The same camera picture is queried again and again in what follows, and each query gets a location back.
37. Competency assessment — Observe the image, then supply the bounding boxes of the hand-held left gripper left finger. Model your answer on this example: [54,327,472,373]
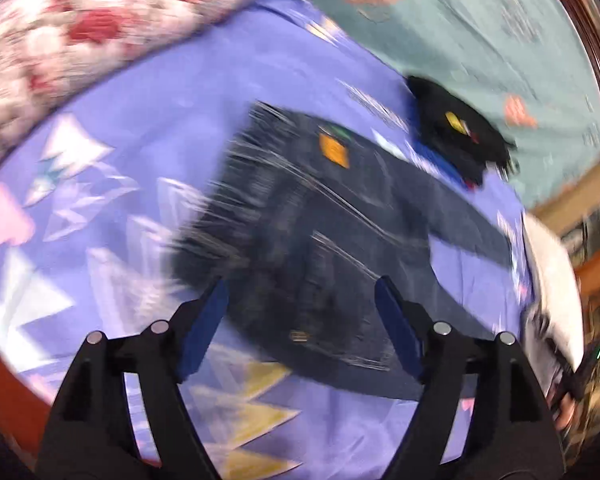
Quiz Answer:
[34,278,231,480]

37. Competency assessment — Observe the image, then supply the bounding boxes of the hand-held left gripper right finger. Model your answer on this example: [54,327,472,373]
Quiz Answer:
[373,275,566,480]

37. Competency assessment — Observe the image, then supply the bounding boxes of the dark blue denim pants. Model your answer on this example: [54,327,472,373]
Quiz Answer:
[170,101,513,403]

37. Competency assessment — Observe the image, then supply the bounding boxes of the person's right hand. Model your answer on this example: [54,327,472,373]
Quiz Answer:
[552,396,579,431]

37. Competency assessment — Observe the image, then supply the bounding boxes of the wooden display cabinet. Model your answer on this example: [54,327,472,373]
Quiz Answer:
[530,157,600,321]

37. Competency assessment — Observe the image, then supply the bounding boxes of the purple printed bedsheet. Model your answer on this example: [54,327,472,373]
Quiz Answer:
[0,0,536,480]

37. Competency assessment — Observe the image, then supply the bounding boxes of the teal printed blanket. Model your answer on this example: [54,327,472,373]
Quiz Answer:
[300,0,600,211]

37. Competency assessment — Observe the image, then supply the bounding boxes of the red floral quilt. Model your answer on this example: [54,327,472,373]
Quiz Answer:
[0,0,271,181]

